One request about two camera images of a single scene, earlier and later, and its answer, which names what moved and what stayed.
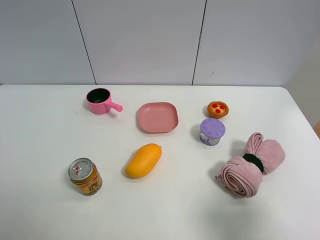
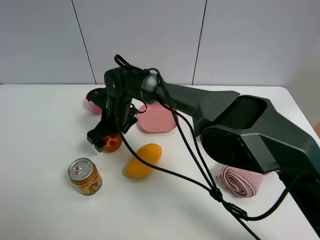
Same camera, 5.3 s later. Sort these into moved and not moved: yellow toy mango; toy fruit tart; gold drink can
Moved: toy fruit tart
Not moved: gold drink can; yellow toy mango
